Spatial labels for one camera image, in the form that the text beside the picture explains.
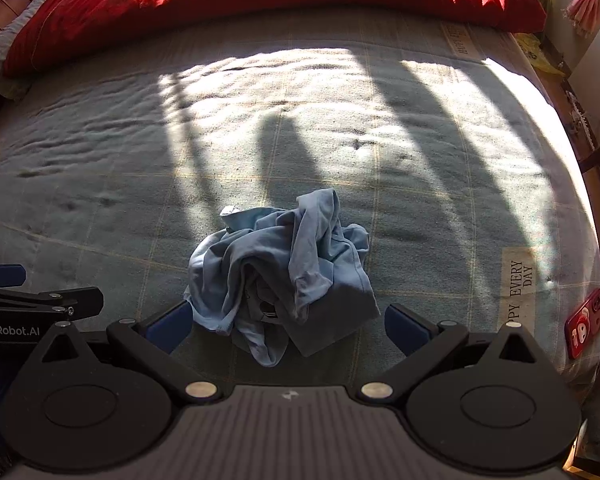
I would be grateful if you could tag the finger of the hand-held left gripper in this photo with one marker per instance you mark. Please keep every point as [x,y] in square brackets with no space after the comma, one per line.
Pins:
[0,275]
[40,301]

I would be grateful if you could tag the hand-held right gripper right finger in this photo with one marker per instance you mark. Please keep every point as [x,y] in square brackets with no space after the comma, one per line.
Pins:
[405,329]

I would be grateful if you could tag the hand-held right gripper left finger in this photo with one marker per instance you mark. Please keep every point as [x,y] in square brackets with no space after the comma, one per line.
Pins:
[172,324]

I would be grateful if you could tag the light blue cartoon-print shirt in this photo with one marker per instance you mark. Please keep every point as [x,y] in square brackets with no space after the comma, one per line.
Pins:
[280,260]

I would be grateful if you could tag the grey-green plaid bed sheet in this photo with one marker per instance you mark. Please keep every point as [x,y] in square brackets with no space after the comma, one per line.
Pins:
[130,160]

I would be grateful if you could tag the red phone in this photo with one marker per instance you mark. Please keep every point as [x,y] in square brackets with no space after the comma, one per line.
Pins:
[582,327]

